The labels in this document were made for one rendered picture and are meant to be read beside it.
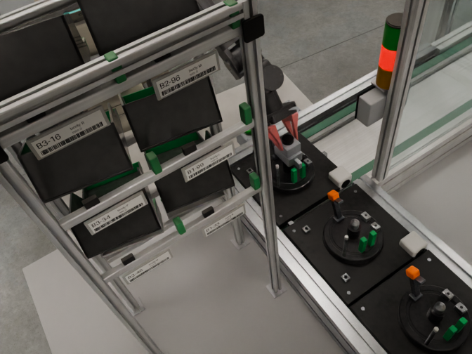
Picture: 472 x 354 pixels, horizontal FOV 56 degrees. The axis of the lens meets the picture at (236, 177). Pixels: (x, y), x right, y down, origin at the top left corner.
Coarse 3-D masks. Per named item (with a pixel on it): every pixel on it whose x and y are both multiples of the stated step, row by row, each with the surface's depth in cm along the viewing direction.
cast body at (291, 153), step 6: (282, 138) 111; (288, 138) 111; (294, 138) 112; (282, 144) 111; (288, 144) 111; (294, 144) 111; (300, 144) 111; (276, 150) 116; (288, 150) 110; (294, 150) 112; (300, 150) 113; (282, 156) 114; (288, 156) 112; (294, 156) 112; (300, 156) 114; (288, 162) 113; (294, 162) 114; (300, 162) 112; (300, 168) 113
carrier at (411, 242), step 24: (360, 192) 115; (312, 216) 112; (360, 216) 108; (384, 216) 110; (312, 240) 108; (336, 240) 105; (360, 240) 99; (384, 240) 106; (408, 240) 103; (312, 264) 105; (336, 264) 104; (360, 264) 103; (384, 264) 102; (336, 288) 100; (360, 288) 99
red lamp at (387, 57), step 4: (384, 48) 90; (384, 52) 90; (388, 52) 89; (392, 52) 89; (380, 56) 92; (384, 56) 91; (388, 56) 90; (392, 56) 89; (380, 60) 93; (384, 60) 91; (388, 60) 90; (392, 60) 90; (380, 64) 93; (384, 64) 92; (388, 64) 91; (392, 64) 91; (384, 68) 92; (388, 68) 92; (392, 68) 92
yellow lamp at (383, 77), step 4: (380, 68) 94; (380, 72) 94; (384, 72) 93; (388, 72) 93; (392, 72) 92; (376, 76) 96; (380, 76) 95; (384, 76) 94; (388, 76) 93; (376, 80) 97; (380, 80) 95; (384, 80) 95; (388, 80) 94; (376, 84) 97; (380, 84) 96; (384, 84) 95; (388, 84) 95; (384, 88) 96; (388, 88) 96
